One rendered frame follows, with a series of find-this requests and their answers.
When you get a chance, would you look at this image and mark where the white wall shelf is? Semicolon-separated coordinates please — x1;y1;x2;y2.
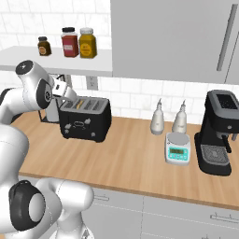
0;45;114;77

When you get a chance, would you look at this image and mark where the white kitchen scale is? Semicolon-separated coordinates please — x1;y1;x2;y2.
164;132;191;166

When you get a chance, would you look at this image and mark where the black coffee machine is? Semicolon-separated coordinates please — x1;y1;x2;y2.
193;89;239;177

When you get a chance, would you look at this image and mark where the black toaster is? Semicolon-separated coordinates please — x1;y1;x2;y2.
58;96;113;144

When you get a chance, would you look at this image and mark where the white wall outlet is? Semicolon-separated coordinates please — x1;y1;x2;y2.
86;76;99;91

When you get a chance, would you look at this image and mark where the long grey drawer handle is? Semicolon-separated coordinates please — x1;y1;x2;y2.
209;212;239;224

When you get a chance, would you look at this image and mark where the grey wall cupboard door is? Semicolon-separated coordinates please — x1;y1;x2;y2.
110;0;239;85
225;38;239;86

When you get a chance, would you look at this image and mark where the small brown spice jar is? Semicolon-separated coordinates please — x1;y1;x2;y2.
37;35;53;57

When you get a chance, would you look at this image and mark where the grey black-framed stand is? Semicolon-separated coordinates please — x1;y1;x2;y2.
38;74;74;124

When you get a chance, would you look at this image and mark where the grey cupboard door handle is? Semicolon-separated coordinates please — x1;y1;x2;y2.
216;3;239;72

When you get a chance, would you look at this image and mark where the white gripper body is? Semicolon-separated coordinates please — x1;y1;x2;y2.
62;87;79;102

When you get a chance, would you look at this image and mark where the red jar with black lid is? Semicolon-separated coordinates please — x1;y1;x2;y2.
61;26;80;59

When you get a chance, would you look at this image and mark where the white squeeze bottle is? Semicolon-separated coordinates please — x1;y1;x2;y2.
171;99;188;134
149;98;165;136

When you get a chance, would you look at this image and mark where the wide grey drawer front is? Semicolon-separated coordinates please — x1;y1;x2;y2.
142;195;239;232

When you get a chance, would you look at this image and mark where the yellow jar with white lid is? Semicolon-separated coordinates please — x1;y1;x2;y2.
77;27;98;60

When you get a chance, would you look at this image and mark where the short grey drawer handle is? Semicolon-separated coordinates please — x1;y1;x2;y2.
92;193;110;202

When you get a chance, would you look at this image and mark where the narrow grey drawer front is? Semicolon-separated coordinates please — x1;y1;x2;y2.
91;187;146;213

